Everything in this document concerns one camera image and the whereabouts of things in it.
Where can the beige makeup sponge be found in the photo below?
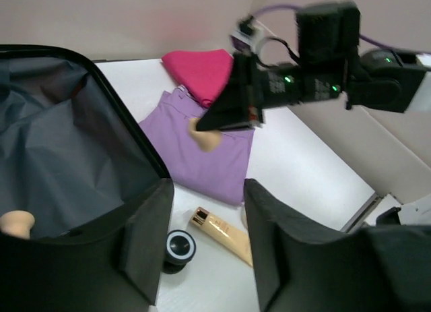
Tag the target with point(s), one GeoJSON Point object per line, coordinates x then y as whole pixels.
{"type": "Point", "coordinates": [207, 141]}

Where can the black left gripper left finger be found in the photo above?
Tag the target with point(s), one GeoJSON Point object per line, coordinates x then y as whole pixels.
{"type": "Point", "coordinates": [112, 263]}

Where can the beige cosmetic tube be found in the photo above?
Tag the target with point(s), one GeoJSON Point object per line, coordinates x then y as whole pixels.
{"type": "Point", "coordinates": [224, 233]}

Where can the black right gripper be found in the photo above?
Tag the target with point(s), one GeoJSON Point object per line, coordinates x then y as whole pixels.
{"type": "Point", "coordinates": [325, 61]}

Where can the pink cloth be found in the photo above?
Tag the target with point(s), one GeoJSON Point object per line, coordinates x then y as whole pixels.
{"type": "Point", "coordinates": [203, 73]}

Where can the purple shirt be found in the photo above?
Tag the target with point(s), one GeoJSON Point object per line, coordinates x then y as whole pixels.
{"type": "Point", "coordinates": [218, 171]}

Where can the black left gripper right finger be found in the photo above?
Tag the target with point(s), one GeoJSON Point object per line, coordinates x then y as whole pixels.
{"type": "Point", "coordinates": [301, 265]}

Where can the pink and teal suitcase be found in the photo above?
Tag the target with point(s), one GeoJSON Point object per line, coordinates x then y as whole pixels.
{"type": "Point", "coordinates": [70, 150]}

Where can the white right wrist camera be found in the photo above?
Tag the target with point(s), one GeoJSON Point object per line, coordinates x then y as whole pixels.
{"type": "Point", "coordinates": [246, 36]}

